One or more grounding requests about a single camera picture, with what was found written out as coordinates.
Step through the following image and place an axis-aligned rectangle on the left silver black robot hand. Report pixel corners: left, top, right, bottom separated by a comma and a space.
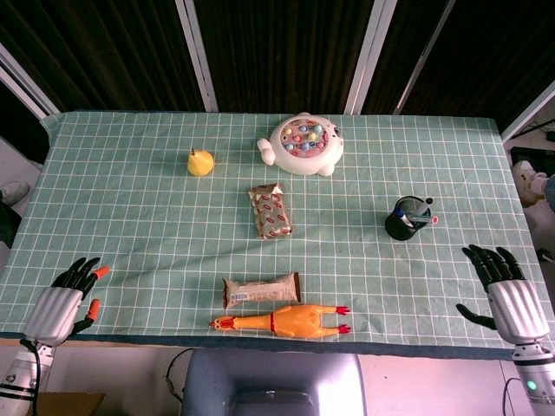
23, 257, 111, 348

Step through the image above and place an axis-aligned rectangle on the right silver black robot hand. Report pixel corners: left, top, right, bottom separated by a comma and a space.
455, 244, 551, 347

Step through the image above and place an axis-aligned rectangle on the grey marker pen black cap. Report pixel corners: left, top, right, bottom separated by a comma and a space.
409, 197, 434, 218

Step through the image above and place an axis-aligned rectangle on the black mesh pen holder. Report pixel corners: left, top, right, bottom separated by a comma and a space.
384, 195, 434, 242

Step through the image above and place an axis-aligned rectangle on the brown cardboard box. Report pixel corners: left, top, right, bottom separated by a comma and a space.
30, 391, 106, 416

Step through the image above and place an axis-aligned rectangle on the grey white shoe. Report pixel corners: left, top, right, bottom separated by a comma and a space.
0, 180, 31, 205

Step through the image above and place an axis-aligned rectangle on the white sneaker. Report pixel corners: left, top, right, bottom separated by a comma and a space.
513, 159, 548, 208

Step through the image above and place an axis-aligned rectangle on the green white checked tablecloth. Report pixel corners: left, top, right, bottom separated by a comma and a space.
0, 110, 555, 361

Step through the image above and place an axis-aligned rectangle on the brown beige snack bar wrapper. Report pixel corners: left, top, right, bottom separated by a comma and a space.
222, 271, 302, 310

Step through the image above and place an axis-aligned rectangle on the yellow plastic pear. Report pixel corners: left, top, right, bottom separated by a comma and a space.
186, 147, 216, 178

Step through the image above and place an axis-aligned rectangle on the yellow rubber chicken toy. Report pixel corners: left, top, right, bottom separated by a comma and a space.
208, 303, 353, 341

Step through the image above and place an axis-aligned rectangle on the grey blue robot torso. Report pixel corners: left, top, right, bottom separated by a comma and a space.
180, 348, 368, 416

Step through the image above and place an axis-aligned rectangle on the gold red snack package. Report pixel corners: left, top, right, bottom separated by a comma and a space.
248, 182, 294, 240

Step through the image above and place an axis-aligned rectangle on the white round fishing game toy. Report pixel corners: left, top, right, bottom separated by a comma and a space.
256, 112, 346, 177

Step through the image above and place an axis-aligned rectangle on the dark pleated curtain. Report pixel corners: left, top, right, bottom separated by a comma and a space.
0, 0, 555, 135

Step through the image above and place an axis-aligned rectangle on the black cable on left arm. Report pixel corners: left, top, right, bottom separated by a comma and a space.
19, 338, 44, 416

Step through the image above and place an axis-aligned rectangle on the thin cable beside right arm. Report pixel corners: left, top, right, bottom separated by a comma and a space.
501, 376, 521, 416

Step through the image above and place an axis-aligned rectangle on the black cable beside torso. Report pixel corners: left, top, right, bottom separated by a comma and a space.
165, 348, 195, 404

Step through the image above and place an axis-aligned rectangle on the white frame post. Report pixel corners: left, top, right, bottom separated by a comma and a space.
500, 81, 555, 143
0, 42, 61, 120
344, 0, 398, 116
174, 0, 219, 113

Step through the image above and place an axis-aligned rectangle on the thin grey frame post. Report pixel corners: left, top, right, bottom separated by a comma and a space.
393, 0, 458, 116

